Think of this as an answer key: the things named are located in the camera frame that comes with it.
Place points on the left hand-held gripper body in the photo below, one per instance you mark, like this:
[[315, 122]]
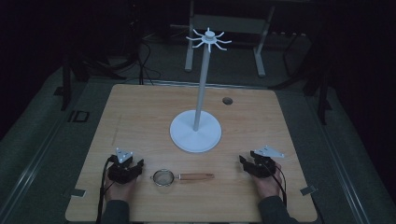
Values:
[[124, 169]]

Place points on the person's right hand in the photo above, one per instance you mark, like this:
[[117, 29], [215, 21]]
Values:
[[267, 186]]

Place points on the white hook stand rack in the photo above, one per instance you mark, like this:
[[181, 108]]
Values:
[[196, 130]]

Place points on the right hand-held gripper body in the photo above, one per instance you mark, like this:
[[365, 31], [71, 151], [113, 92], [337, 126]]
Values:
[[264, 165]]

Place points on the grey table edge bracket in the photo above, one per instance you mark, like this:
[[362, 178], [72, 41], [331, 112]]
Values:
[[308, 190], [78, 193]]

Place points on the person's left hand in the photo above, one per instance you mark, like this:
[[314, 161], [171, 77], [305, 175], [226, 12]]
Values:
[[120, 190]]

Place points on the black metal stand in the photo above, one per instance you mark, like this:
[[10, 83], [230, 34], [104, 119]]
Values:
[[66, 87], [323, 99]]

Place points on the white metal desk frame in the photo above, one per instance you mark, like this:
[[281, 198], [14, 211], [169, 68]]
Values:
[[261, 56]]

